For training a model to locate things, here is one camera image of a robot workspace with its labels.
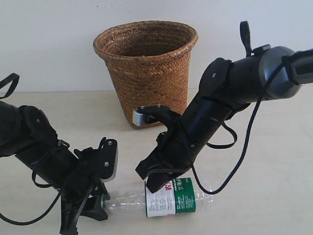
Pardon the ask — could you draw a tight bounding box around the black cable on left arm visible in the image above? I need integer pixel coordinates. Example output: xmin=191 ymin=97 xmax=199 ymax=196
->
xmin=0 ymin=73 xmax=98 ymax=235

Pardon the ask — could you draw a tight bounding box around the clear plastic bottle green label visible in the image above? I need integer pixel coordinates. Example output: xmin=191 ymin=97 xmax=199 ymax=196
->
xmin=101 ymin=177 xmax=213 ymax=219

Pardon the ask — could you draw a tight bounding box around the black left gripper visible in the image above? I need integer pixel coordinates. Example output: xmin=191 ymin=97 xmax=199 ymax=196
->
xmin=57 ymin=147 xmax=111 ymax=235

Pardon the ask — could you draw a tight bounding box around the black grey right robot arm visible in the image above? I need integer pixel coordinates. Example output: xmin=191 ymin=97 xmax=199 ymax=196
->
xmin=133 ymin=45 xmax=313 ymax=193

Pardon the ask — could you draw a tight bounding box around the brown woven wicker basket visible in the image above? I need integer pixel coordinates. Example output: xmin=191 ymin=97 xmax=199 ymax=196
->
xmin=92 ymin=20 xmax=199 ymax=125

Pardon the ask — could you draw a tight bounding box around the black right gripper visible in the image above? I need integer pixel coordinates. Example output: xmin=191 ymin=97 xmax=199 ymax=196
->
xmin=135 ymin=117 xmax=208 ymax=193

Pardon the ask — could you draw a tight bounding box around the right wrist camera black silver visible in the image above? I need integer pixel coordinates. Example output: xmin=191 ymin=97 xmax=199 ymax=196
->
xmin=132 ymin=104 xmax=181 ymax=128

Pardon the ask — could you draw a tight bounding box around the left wrist camera black silver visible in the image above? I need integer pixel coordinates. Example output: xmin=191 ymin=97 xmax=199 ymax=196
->
xmin=74 ymin=137 xmax=118 ymax=183

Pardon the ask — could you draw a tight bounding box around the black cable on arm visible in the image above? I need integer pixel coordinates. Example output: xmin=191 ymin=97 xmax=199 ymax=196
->
xmin=0 ymin=73 xmax=98 ymax=235
xmin=156 ymin=21 xmax=295 ymax=194

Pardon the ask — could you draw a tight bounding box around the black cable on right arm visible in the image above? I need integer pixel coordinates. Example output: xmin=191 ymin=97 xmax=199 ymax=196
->
xmin=156 ymin=21 xmax=295 ymax=194

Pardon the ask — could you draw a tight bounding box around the wrist camera black silver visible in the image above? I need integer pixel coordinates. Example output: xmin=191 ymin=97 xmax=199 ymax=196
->
xmin=132 ymin=104 xmax=181 ymax=128
xmin=74 ymin=137 xmax=118 ymax=183

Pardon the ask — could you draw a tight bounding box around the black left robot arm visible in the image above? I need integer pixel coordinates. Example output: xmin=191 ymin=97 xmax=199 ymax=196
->
xmin=0 ymin=102 xmax=110 ymax=235

